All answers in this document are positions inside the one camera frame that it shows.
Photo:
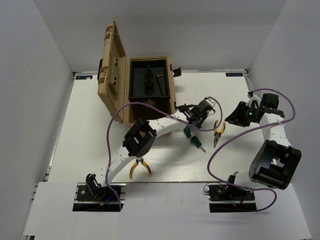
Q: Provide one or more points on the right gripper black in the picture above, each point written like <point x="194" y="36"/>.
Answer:
<point x="236" y="117"/>

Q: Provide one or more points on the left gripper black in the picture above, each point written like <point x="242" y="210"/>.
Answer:
<point x="199" y="123"/>

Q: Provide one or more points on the green handled screwdriver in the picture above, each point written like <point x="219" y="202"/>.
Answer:
<point x="187" y="133"/>
<point x="196" y="142"/>

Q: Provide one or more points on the large dark red hex key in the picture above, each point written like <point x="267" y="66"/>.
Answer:
<point x="160" y="79"/>

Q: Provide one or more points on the tan plastic toolbox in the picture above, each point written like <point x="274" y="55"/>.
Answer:
<point x="114" y="79"/>

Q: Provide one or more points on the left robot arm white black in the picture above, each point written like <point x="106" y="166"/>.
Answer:
<point x="140" y="138"/>

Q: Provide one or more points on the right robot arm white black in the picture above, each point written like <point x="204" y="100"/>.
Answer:
<point x="276" y="161"/>

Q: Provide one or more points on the yellow orange pliers right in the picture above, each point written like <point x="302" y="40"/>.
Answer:
<point x="217" y="134"/>

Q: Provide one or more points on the right blue table label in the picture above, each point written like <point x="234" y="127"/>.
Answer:
<point x="234" y="74"/>

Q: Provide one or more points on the blue table label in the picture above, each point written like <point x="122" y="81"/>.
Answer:
<point x="83" y="77"/>
<point x="234" y="74"/>

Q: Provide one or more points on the black toolbox inner tray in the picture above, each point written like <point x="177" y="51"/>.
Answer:
<point x="142" y="80"/>

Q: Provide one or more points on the left blue table label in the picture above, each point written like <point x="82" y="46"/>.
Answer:
<point x="83" y="77"/>

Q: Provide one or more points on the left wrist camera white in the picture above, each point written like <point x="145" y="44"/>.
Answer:
<point x="207" y="105"/>

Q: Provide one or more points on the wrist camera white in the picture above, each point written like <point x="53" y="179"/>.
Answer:
<point x="207" y="105"/>
<point x="254" y="100"/>

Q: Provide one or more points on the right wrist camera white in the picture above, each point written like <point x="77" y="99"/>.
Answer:
<point x="254" y="100"/>

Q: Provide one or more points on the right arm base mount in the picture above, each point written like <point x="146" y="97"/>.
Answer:
<point x="224" y="198"/>

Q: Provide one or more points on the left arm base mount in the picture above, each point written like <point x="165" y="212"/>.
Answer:
<point x="105" y="201"/>

